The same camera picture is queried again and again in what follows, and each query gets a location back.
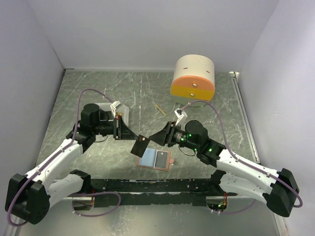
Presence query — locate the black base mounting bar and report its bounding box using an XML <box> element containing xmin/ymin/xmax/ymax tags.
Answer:
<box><xmin>91</xmin><ymin>178</ymin><xmax>224</xmax><ymax>207</ymax></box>

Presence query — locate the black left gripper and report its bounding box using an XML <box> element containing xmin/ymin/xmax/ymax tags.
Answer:
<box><xmin>92</xmin><ymin>114</ymin><xmax>138</xmax><ymax>140</ymax></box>

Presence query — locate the small wooden stick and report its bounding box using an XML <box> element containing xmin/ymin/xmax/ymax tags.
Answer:
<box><xmin>155</xmin><ymin>104</ymin><xmax>167</xmax><ymax>116</ymax></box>

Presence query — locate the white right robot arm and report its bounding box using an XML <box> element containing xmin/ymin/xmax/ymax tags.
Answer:
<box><xmin>149</xmin><ymin>120</ymin><xmax>299</xmax><ymax>217</ymax></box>

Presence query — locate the aluminium right side rail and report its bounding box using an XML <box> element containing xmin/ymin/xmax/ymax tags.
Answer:
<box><xmin>229</xmin><ymin>71</ymin><xmax>261</xmax><ymax>164</ymax></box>

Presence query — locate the pink leather card holder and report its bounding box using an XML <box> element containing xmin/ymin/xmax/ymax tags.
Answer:
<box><xmin>137</xmin><ymin>148</ymin><xmax>175</xmax><ymax>172</ymax></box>

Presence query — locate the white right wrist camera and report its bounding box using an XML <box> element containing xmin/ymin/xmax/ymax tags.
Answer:
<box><xmin>174</xmin><ymin>109</ymin><xmax>188</xmax><ymax>126</ymax></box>

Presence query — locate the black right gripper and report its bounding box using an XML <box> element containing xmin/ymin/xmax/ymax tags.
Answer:
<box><xmin>149</xmin><ymin>121</ymin><xmax>199</xmax><ymax>151</ymax></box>

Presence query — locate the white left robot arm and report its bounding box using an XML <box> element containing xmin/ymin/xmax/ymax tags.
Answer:
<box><xmin>5</xmin><ymin>101</ymin><xmax>137</xmax><ymax>226</ymax></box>

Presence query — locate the round white drawer cabinet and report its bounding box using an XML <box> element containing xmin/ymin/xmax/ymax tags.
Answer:
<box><xmin>170</xmin><ymin>55</ymin><xmax>216</xmax><ymax>107</ymax></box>

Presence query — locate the white card storage box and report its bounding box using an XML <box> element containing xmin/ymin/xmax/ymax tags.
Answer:
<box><xmin>97</xmin><ymin>102</ymin><xmax>129</xmax><ymax>126</ymax></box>

